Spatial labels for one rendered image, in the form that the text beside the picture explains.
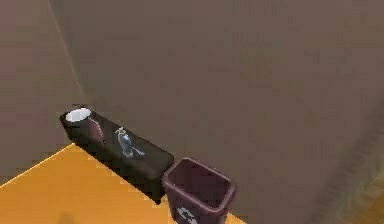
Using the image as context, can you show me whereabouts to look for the black low cabinet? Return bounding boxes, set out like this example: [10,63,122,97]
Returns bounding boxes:
[59,107,175,205]

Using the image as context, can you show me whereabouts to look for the blue spray bottle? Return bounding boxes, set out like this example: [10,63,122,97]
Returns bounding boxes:
[114,126,146,159]

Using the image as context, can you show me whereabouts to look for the dark red waste bin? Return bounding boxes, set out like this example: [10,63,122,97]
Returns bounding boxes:
[161,157,238,224]

